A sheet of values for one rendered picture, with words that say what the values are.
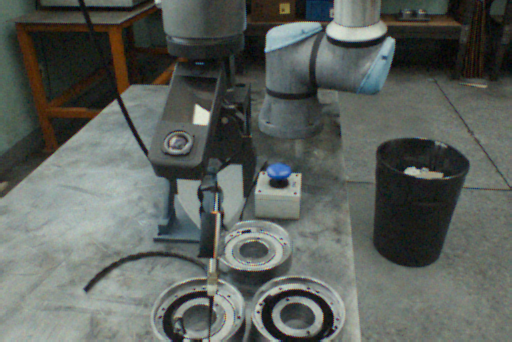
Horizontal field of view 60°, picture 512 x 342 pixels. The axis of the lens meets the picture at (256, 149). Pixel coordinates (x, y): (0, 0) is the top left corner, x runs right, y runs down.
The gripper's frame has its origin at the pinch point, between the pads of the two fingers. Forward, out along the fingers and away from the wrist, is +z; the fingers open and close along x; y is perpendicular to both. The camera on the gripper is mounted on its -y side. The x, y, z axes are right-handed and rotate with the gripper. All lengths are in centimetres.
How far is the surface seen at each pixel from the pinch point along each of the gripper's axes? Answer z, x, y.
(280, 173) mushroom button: 6.0, -6.1, 21.7
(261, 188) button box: 8.8, -3.1, 21.5
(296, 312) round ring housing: 12.0, -9.3, -0.4
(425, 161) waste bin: 60, -60, 129
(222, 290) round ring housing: 10.3, -0.4, 0.6
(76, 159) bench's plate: 13, 36, 36
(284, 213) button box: 12.2, -6.9, 19.8
